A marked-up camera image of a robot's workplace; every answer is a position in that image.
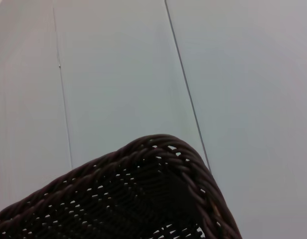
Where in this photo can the dark brown woven plastic basket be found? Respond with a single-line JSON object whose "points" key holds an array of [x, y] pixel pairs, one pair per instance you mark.
{"points": [[118, 199]]}

